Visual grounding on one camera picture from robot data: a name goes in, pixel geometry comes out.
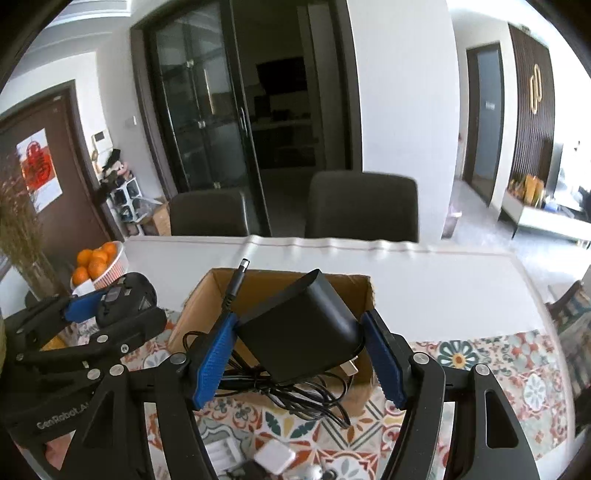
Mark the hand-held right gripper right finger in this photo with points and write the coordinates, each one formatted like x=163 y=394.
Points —
x=385 y=364

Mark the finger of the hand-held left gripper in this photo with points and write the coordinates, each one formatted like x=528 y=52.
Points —
x=83 y=307
x=134 y=325

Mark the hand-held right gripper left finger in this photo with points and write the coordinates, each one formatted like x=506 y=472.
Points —
x=214 y=364

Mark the black round device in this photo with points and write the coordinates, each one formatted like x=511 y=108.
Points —
x=134 y=288

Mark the cardboard box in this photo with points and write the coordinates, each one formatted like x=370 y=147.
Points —
x=194 y=314

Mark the black power adapter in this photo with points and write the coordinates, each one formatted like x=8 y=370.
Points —
x=300 y=323

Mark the white cube charger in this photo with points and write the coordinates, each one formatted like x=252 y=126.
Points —
x=274 y=456

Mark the person's left hand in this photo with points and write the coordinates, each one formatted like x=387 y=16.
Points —
x=61 y=454

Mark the pile of oranges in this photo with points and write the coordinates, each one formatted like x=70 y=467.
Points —
x=96 y=265

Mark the white striped fruit bowl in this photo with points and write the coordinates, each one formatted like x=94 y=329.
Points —
x=115 y=270

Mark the glass vase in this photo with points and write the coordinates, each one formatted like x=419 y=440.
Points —
x=39 y=279

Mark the white ribbed plastic case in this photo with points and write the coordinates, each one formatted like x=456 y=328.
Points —
x=224 y=454

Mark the brown floor carton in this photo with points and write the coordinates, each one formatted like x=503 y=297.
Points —
x=159 y=219

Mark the dried flower bunch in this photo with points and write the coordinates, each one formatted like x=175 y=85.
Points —
x=16 y=217

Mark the white shoe rack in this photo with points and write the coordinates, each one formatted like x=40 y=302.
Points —
x=125 y=198

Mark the patterned tile-print table mat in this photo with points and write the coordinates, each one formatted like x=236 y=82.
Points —
x=508 y=369

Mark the dark upholstered chair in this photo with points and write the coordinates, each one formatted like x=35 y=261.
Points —
x=207 y=212
x=362 y=205

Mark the red and white door poster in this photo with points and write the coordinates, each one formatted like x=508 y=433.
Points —
x=39 y=170

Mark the brown wooden door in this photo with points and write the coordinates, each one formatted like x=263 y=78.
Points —
x=74 y=138

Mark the wooden chair with patterned cushion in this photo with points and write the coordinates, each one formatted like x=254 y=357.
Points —
x=570 y=307

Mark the white television cabinet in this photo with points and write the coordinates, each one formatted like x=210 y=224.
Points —
x=545 y=224

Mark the black framed glass door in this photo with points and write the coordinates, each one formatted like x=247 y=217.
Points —
x=194 y=115

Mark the yellow packages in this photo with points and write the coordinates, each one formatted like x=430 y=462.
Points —
x=531 y=189

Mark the grey glass door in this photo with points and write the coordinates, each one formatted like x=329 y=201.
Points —
x=482 y=120

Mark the black range hood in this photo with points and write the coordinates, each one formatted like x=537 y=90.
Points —
x=281 y=76

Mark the white wall intercom panel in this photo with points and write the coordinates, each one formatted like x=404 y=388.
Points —
x=100 y=138

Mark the dark slatted wall panel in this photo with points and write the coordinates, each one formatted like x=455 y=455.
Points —
x=524 y=138

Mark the gold wall ornament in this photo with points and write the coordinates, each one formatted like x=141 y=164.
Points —
x=535 y=87

